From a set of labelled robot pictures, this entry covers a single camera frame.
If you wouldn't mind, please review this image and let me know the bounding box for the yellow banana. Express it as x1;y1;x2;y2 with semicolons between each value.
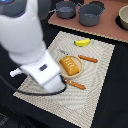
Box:
74;39;91;47

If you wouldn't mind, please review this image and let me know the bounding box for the white toy fish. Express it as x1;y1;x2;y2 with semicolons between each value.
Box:
10;68;21;77

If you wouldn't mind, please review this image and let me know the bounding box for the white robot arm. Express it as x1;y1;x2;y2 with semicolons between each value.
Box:
0;0;64;95

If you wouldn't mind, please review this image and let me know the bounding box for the round beige plate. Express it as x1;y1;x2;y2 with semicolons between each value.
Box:
57;55;84;79

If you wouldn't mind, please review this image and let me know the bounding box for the beige woven placemat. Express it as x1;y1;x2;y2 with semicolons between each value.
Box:
14;31;114;128

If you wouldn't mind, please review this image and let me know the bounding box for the pink stove board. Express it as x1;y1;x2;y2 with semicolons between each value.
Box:
48;0;128;43

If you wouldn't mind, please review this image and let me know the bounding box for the beige bowl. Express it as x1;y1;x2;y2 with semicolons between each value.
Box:
119;5;128;30

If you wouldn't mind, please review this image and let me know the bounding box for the fork with wooden handle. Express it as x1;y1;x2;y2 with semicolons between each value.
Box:
64;79;86;90

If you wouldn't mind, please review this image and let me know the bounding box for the knife with wooden handle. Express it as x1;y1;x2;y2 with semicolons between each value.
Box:
58;49;98;63

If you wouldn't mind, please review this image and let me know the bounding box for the grey saucepan with handle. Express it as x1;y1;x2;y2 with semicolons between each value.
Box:
51;1;76;19

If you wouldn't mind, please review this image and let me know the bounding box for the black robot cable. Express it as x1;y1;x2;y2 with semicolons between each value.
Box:
0;74;68;98

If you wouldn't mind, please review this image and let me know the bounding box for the grey pot with handles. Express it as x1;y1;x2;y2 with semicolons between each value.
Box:
77;3;105;27

